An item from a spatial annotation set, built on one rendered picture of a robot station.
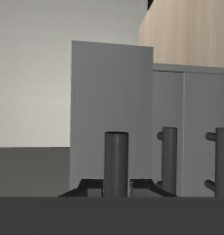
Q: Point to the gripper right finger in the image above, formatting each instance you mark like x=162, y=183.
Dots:
x=141, y=188

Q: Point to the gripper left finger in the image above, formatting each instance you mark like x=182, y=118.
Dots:
x=91, y=188

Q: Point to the cabinet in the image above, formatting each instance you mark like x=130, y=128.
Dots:
x=198, y=101

